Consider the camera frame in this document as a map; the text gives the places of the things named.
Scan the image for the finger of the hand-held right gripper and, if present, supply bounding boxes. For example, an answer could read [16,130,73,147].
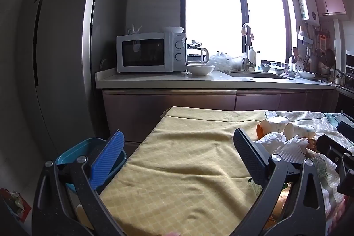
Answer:
[337,121,354,140]
[316,134,354,196]

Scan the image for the white printed cloth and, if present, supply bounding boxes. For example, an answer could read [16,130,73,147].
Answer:
[264,110,354,225]

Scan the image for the blue plastic trash bin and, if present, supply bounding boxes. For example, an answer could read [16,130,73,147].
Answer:
[55,138,128,194]

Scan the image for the red snack packet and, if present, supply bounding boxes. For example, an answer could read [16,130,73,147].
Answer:
[0,188,33,219]

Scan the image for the white soap bottle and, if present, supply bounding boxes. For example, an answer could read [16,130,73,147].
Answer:
[248,46,257,68]

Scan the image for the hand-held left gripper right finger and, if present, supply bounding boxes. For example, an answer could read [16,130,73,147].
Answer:
[233,128,334,236]

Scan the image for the white tissue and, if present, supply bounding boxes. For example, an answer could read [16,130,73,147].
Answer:
[256,133,287,156]

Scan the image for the large white bowl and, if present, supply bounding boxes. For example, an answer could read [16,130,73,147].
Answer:
[185,64,215,76]

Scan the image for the wide white dish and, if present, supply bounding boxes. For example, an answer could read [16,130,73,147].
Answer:
[297,70,316,80]

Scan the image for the white ribbed paper napkin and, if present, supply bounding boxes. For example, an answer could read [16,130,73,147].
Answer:
[274,135,309,165]

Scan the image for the utensil holder with utensils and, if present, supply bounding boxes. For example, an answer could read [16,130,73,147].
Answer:
[289,46,312,72]

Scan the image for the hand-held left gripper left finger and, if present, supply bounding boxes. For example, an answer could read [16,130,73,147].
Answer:
[32,129,126,236]

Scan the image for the brown snack wrapper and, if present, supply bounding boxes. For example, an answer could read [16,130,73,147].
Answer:
[306,139,319,154]

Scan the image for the grey refrigerator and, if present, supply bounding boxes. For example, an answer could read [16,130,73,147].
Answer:
[11,0,130,149]

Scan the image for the yellow checked tablecloth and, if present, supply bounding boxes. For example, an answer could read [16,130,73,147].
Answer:
[79,106,280,236]

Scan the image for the kitchen window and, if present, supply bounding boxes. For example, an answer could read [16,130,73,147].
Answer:
[181,0,294,65]

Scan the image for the cloth hung on faucet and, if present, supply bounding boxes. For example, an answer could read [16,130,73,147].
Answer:
[240,23,254,41]

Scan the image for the white water heater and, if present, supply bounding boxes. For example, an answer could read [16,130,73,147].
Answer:
[295,0,321,23]

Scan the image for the green snack wrapper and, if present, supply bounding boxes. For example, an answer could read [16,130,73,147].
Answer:
[312,157,329,179]

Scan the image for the metal faucet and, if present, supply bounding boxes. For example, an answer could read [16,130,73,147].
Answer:
[242,31,256,72]

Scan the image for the kitchen sink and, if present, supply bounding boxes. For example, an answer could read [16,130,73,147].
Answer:
[228,70,291,80]

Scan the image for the stainless steel refrigerator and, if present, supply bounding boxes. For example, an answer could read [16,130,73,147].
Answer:
[95,67,354,144]

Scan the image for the clear plastic bags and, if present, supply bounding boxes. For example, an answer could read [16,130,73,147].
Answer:
[209,51,244,72]

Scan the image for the white microwave oven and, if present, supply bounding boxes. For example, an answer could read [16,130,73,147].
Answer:
[116,32,187,73]

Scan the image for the glass kettle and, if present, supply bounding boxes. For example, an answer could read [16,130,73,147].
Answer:
[186,39,210,65]

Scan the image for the hanging kitchen utensil rack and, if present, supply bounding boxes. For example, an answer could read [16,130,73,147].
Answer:
[297,25,337,66]

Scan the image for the blue dotted paper cup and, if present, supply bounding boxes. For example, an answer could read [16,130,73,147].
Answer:
[260,117,290,138]
[284,122,316,140]

